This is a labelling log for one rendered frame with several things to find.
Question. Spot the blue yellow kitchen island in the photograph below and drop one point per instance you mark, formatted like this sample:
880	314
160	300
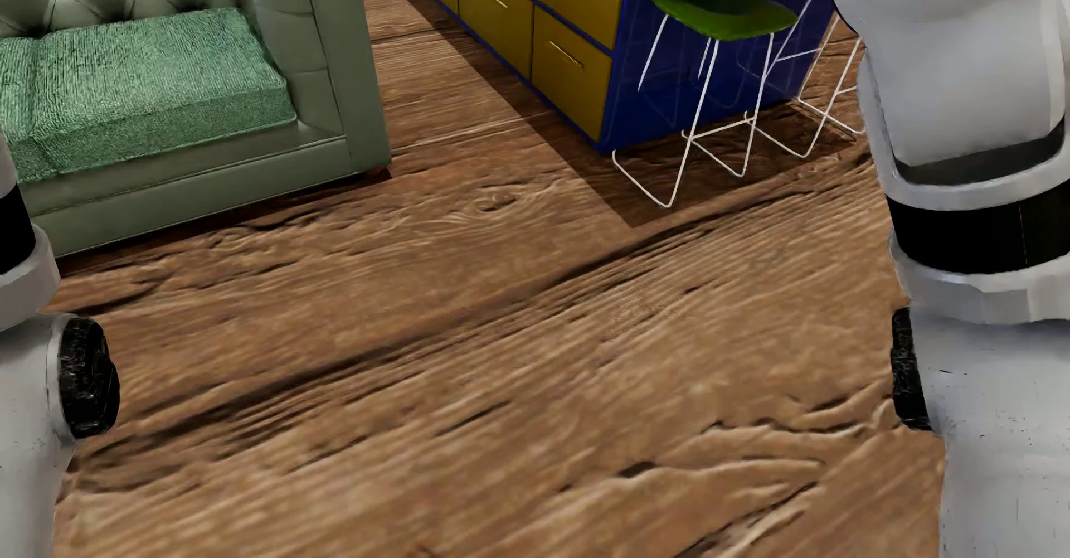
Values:
577	31

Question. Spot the green tufted leather sofa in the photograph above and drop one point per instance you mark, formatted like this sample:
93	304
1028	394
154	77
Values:
318	65

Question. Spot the green woven seat cushion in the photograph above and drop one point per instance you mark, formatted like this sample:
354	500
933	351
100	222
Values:
150	81

